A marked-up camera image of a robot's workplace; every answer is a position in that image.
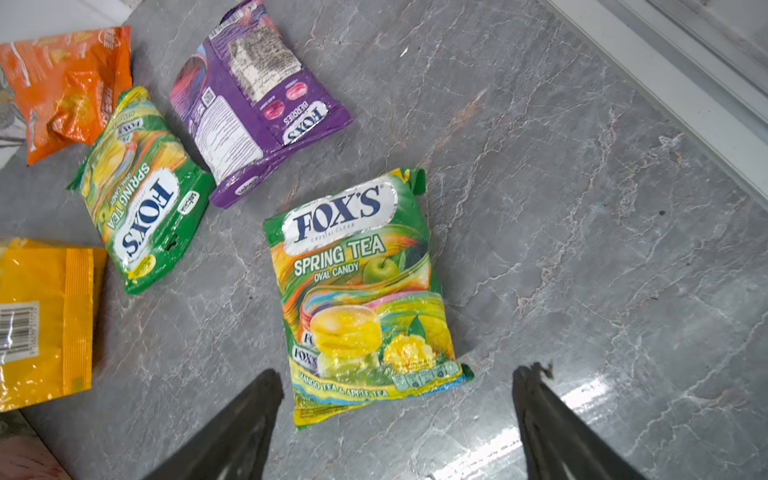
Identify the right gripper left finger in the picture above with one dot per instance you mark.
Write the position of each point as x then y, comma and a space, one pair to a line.
234, 444

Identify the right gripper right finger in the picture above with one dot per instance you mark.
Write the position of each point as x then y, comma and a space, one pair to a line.
556, 443

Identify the lime Fox's candy bag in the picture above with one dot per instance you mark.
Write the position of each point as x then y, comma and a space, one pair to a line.
362, 306

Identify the yellow snack bag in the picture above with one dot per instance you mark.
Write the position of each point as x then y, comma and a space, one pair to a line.
50, 295

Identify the green Fox's candy bag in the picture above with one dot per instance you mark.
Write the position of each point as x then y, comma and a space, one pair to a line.
144, 193

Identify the purple snack packet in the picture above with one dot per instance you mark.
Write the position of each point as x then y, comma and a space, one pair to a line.
248, 102

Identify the small orange snack packet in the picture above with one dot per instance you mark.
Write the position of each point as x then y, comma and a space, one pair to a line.
67, 86

